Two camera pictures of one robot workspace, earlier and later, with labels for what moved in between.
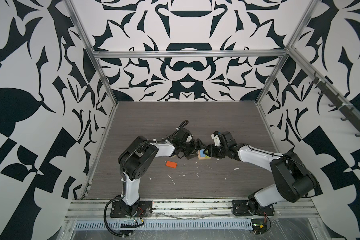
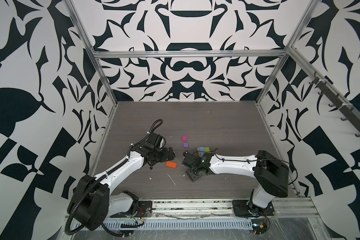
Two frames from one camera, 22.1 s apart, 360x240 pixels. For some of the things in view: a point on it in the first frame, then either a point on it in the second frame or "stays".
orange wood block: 170,163 stays
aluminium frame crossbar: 139,52 stays
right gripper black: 211,151 -> 191,176
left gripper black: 190,156 -> 165,157
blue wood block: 202,154 stays
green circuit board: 259,226 stays
